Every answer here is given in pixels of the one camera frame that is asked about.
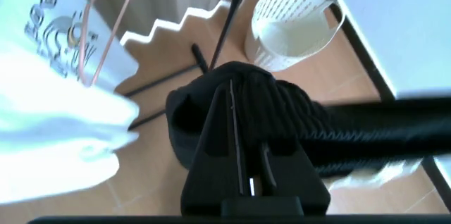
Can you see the white laundry basket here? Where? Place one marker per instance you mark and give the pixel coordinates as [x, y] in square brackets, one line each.
[292, 34]

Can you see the black garment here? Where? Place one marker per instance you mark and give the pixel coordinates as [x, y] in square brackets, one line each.
[267, 104]

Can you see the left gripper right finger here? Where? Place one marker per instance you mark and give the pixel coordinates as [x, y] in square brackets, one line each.
[299, 181]

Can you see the black clothes rack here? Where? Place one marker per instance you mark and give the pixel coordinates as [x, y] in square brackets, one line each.
[232, 9]

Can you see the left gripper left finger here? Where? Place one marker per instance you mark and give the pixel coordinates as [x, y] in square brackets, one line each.
[208, 181]

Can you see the pink clothes hanger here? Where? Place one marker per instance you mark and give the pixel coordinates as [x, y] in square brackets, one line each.
[116, 26]

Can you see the white printed t-shirt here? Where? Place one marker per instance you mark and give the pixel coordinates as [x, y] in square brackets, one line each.
[53, 129]

